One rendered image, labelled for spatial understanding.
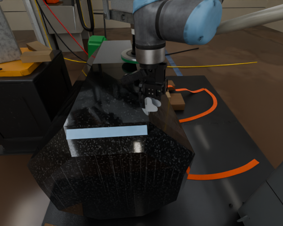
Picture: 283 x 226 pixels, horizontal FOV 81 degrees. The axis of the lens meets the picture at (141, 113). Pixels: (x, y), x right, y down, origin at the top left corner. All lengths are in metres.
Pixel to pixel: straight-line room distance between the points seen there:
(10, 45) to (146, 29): 1.24
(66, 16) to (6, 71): 2.54
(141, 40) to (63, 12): 3.39
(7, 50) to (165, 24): 1.32
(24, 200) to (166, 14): 1.52
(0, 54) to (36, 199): 1.08
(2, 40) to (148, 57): 1.24
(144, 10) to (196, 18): 0.14
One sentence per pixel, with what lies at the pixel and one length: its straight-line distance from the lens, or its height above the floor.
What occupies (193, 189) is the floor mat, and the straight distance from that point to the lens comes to 1.45.
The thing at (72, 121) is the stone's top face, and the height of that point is 0.82.
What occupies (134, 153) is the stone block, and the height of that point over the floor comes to 0.74.
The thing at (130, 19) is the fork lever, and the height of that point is 1.09.
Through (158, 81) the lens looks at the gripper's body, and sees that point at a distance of 0.54.
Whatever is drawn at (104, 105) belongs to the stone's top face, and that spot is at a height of 0.82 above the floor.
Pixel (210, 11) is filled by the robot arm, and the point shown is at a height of 1.21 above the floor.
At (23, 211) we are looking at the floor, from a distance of 1.58.
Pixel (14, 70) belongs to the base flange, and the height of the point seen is 0.78.
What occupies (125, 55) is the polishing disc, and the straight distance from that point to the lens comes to 1.12.
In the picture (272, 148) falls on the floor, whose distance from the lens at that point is 2.05.
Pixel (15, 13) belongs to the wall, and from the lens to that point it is 6.66.
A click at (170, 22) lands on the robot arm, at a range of 0.43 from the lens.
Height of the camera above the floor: 1.27
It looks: 39 degrees down
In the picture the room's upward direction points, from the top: straight up
